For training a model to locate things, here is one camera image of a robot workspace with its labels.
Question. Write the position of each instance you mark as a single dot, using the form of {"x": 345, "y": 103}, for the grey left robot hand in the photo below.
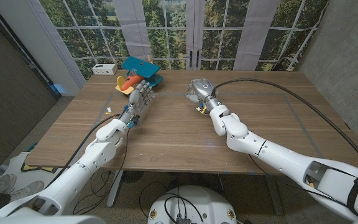
{"x": 138, "y": 101}

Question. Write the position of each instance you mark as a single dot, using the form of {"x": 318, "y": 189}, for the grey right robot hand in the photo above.
{"x": 204, "y": 90}

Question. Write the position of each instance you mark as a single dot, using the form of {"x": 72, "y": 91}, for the clear plastic wrap sheet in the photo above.
{"x": 190, "y": 91}

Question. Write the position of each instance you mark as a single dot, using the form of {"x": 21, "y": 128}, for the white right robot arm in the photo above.
{"x": 259, "y": 143}

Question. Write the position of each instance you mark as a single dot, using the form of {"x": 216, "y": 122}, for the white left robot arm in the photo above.
{"x": 96, "y": 154}

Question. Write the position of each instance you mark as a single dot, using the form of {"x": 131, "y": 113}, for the teal and orange toy plane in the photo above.
{"x": 140, "y": 67}

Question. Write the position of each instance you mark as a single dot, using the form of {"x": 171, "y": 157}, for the white power box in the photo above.
{"x": 104, "y": 69}

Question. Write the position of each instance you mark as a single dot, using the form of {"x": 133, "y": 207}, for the printed window forest backdrop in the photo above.
{"x": 166, "y": 31}

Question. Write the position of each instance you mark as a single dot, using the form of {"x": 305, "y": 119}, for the black ribbed round object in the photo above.
{"x": 132, "y": 176}

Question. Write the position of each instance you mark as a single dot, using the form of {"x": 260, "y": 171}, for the white table leg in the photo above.
{"x": 115, "y": 189}

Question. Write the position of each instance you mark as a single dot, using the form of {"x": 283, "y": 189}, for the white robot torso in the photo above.
{"x": 194, "y": 205}

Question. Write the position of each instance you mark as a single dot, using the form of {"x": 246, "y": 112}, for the grey table leg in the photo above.
{"x": 275, "y": 199}

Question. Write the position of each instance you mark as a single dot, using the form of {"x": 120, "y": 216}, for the grey sneaker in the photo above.
{"x": 4, "y": 183}
{"x": 26, "y": 187}

